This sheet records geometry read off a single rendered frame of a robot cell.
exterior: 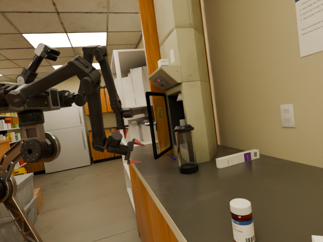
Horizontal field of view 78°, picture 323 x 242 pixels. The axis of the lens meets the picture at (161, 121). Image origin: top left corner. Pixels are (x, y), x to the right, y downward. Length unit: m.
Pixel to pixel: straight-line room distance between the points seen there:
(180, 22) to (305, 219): 1.04
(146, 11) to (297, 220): 1.46
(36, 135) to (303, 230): 1.35
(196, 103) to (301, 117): 0.51
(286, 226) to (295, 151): 0.61
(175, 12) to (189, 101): 0.50
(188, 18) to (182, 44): 0.16
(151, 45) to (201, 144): 0.80
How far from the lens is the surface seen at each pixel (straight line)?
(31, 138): 1.47
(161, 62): 1.22
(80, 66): 0.89
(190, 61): 1.19
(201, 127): 1.17
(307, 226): 0.66
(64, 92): 1.60
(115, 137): 1.06
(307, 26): 1.12
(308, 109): 1.11
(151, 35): 1.57
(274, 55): 1.22
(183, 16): 1.27
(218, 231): 0.61
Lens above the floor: 1.27
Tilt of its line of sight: 3 degrees down
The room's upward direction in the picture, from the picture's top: 8 degrees counter-clockwise
